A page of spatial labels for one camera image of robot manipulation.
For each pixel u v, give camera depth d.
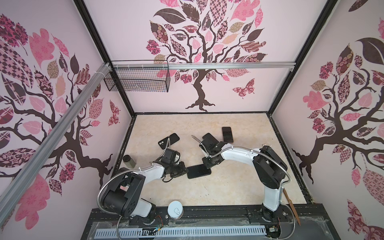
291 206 0.76
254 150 0.53
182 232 0.70
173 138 1.06
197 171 0.91
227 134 1.06
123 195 0.43
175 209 0.71
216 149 0.67
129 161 0.85
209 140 1.04
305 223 0.72
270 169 0.49
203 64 0.94
